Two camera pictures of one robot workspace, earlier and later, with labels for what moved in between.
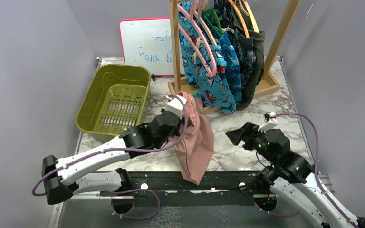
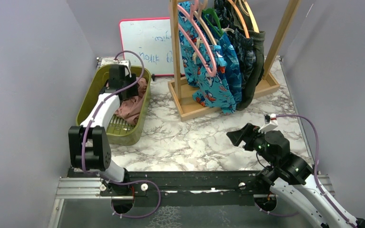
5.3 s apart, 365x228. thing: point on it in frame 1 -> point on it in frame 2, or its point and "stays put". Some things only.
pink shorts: x=196 y=148 -> x=129 y=109
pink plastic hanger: x=211 y=71 stays put
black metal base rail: x=168 y=189 stays put
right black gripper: x=246 y=133 stays put
